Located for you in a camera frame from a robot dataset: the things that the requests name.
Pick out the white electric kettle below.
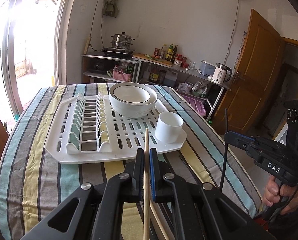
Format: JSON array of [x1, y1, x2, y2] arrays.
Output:
[[211, 63, 233, 84]]

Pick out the striped tablecloth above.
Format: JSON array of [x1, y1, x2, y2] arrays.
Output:
[[0, 84, 262, 239]]

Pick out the metal kitchen shelf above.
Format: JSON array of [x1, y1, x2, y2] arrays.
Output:
[[82, 51, 230, 121]]

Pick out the wooden door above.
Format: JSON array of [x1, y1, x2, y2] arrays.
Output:
[[212, 9, 285, 134]]

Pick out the light wooden chopstick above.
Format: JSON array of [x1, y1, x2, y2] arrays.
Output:
[[143, 128, 150, 240]]

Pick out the large white ceramic bowl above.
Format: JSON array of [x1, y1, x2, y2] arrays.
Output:
[[109, 82, 158, 118]]

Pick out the dark sauce bottle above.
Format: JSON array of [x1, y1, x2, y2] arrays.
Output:
[[171, 44, 178, 63]]

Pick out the wooden cutting board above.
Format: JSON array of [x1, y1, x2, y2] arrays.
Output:
[[132, 53, 173, 67]]

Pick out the white cylindrical cup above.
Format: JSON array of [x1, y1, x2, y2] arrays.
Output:
[[155, 112, 184, 144]]

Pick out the black chopstick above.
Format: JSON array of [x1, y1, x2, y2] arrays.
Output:
[[219, 108, 228, 192]]

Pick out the black induction cooker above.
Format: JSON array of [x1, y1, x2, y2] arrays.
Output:
[[101, 47, 134, 58]]

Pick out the pink plastic basket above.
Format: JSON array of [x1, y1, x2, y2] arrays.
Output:
[[112, 66, 132, 82]]

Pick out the person's right hand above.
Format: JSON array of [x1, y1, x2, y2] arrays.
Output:
[[263, 175, 298, 215]]

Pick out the white plastic jug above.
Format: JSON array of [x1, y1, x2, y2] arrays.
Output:
[[163, 70, 178, 87]]

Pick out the beige power strip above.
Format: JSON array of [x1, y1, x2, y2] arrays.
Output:
[[83, 36, 91, 55]]

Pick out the red seasoning jar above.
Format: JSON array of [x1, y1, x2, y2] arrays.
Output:
[[173, 54, 183, 66]]

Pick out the clear plastic container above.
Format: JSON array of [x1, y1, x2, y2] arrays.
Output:
[[200, 60, 216, 77]]

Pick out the white plastic dish rack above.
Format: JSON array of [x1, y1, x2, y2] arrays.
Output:
[[44, 94, 186, 164]]

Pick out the green oil bottle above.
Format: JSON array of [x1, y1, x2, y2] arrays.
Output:
[[165, 43, 173, 61]]

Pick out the stainless steel steamer pot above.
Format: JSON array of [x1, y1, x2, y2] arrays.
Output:
[[111, 32, 134, 50]]

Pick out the purple plastic tray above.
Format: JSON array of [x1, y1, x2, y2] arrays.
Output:
[[182, 95, 206, 116]]

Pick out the small white inner bowl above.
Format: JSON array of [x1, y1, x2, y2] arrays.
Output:
[[113, 86, 151, 103]]

